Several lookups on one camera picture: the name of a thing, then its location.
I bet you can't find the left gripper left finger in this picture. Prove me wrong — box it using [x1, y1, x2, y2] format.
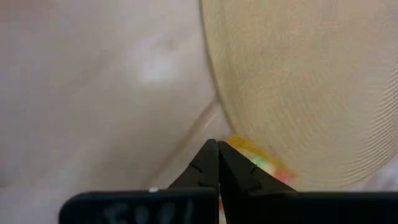
[58, 139, 220, 224]

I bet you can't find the round woven straw placemat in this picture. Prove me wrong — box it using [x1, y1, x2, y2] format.
[200, 0, 398, 191]

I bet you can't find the orange tea packet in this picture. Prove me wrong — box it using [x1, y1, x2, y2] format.
[219, 134, 298, 224]

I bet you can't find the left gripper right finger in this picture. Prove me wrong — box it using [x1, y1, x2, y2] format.
[217, 141, 398, 224]

